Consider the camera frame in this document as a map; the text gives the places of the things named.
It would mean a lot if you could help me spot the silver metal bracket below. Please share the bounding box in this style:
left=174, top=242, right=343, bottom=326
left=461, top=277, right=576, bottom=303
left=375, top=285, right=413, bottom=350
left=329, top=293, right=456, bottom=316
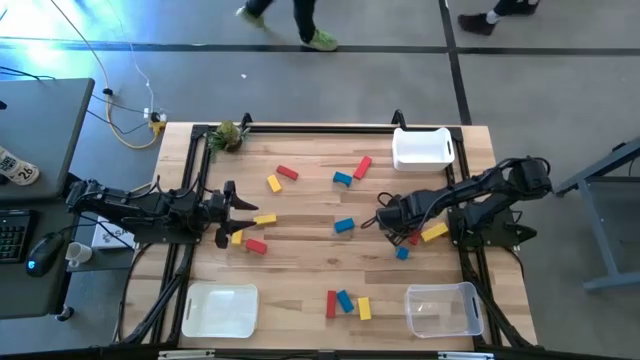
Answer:
left=437, top=351, right=495, bottom=360
left=158, top=349, right=216, bottom=360

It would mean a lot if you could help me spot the small green potted plant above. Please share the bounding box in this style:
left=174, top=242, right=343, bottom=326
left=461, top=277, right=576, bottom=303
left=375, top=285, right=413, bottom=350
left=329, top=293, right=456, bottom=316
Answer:
left=205, top=119, right=251, bottom=161

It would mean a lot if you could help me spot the black keyboard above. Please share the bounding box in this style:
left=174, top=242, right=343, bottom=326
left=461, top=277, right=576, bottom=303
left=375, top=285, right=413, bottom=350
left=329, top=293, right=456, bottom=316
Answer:
left=0, top=208, right=38, bottom=265

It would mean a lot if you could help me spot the thin white cable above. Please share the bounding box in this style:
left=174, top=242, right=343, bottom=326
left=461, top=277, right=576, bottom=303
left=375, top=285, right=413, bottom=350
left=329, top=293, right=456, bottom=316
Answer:
left=117, top=19, right=156, bottom=119

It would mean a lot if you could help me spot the grey metal table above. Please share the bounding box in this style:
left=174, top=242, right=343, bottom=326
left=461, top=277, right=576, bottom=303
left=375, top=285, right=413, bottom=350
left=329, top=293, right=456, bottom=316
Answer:
left=553, top=137, right=640, bottom=294

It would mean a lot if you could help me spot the person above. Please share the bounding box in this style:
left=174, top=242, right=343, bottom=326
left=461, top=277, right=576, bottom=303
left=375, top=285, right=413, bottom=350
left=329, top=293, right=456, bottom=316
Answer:
left=234, top=0, right=339, bottom=53
left=457, top=0, right=541, bottom=37

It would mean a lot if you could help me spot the white cup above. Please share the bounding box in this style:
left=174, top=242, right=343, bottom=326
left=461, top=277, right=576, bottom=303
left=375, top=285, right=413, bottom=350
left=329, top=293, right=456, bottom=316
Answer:
left=65, top=241, right=94, bottom=269

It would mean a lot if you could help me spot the blue cylinder block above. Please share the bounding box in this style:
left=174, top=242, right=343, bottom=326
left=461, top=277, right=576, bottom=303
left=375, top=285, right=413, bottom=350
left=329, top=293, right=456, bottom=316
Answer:
left=335, top=289, right=356, bottom=314

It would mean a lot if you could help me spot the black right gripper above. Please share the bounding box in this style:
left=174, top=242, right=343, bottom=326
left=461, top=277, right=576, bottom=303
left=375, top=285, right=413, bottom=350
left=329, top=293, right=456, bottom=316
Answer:
left=375, top=189, right=432, bottom=248

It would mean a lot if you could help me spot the clear plastic bin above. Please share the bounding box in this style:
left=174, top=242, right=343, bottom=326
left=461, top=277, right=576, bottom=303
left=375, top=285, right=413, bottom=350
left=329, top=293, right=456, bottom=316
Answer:
left=403, top=281, right=485, bottom=339

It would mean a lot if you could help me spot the white plastic bin with handles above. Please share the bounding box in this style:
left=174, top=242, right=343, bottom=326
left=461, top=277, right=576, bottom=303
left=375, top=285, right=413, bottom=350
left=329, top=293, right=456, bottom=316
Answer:
left=391, top=126, right=456, bottom=173
left=180, top=282, right=260, bottom=339

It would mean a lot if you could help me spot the white printed box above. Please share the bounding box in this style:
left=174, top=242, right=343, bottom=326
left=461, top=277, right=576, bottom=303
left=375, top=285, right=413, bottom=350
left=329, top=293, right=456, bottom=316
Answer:
left=91, top=215, right=138, bottom=251

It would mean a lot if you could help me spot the yellow cable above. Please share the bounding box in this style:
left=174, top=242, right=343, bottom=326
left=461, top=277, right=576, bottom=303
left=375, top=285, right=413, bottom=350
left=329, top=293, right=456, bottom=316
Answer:
left=48, top=0, right=165, bottom=151

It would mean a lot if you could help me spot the long yellow rectangular block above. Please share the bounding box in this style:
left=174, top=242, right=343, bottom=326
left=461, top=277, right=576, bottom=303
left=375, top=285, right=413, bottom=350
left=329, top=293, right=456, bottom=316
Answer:
left=420, top=222, right=450, bottom=244

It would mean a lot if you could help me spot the dark grey desk top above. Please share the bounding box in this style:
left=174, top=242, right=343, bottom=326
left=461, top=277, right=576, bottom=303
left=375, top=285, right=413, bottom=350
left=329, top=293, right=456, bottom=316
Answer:
left=0, top=197, right=77, bottom=321

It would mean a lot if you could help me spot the black aluminium table frame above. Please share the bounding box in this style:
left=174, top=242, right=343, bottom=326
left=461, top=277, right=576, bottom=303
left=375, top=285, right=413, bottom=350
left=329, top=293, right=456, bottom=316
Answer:
left=112, top=110, right=540, bottom=351

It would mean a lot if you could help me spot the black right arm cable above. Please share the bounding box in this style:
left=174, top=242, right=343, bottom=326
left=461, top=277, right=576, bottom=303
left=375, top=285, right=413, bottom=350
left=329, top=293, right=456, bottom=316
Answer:
left=359, top=191, right=397, bottom=231

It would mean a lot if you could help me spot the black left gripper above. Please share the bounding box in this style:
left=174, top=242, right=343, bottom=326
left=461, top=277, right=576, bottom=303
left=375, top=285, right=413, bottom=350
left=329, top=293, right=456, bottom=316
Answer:
left=199, top=180, right=260, bottom=250

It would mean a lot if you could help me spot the black computer mouse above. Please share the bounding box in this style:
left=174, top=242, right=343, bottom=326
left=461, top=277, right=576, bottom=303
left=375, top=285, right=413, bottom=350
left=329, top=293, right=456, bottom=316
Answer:
left=25, top=231, right=67, bottom=278

